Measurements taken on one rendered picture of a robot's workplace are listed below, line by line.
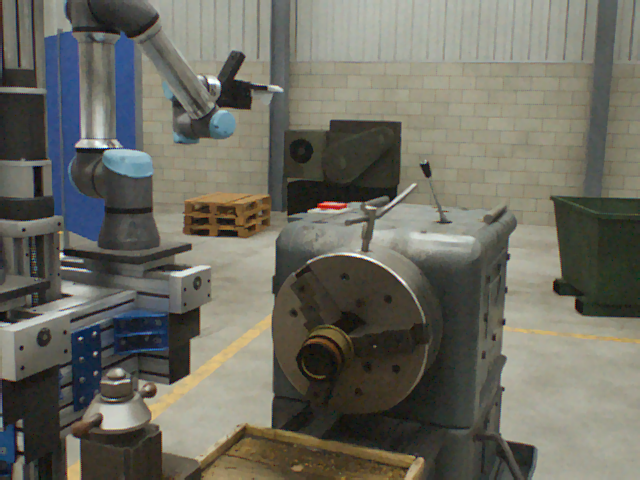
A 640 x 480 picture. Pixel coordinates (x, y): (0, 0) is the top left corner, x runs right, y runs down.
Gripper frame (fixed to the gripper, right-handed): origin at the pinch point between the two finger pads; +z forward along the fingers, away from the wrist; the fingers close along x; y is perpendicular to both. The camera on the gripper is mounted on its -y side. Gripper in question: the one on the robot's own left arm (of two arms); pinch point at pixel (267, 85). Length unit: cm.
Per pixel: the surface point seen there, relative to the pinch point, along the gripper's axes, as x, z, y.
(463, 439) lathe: 104, -30, 60
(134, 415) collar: 105, -108, 31
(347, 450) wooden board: 98, -58, 56
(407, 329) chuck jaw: 101, -51, 33
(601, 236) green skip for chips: -42, 385, 97
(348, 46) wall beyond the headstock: -631, 717, -21
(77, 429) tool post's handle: 105, -115, 30
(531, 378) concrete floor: -4, 234, 160
